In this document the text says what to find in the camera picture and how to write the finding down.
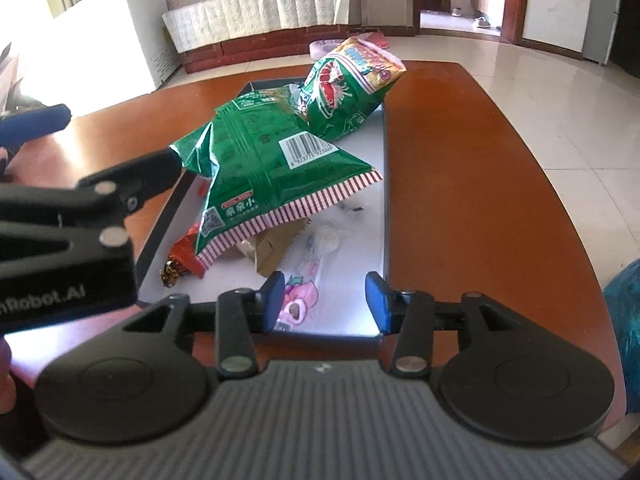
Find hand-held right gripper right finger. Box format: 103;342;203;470
365;271;541;378

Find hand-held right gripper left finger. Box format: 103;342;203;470
122;271;286;380

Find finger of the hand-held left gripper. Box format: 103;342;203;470
0;104;72;153
0;151;183;281

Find pink candy packet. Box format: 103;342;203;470
276;225;352;332

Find brown bread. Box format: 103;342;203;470
235;215;313;278

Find navy blue cardboard box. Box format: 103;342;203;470
135;76;391;338

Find brown foil candy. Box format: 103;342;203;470
159;255;188;288

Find green striped snack bag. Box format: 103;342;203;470
169;85;385;272

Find green shrimp print snack bag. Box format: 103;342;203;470
300;32;407;142

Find white chest freezer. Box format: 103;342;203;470
50;0;176;116

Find brown TV cabinet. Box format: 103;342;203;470
177;22;351;75

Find white lace cloth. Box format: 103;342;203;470
161;0;353;53

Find pink bottle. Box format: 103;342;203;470
310;37;346;58

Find teal cloth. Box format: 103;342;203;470
602;257;640;431

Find red floor mat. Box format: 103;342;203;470
357;30;388;50

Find grey refrigerator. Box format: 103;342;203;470
582;0;623;66

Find wooden door frame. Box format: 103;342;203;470
500;0;531;46

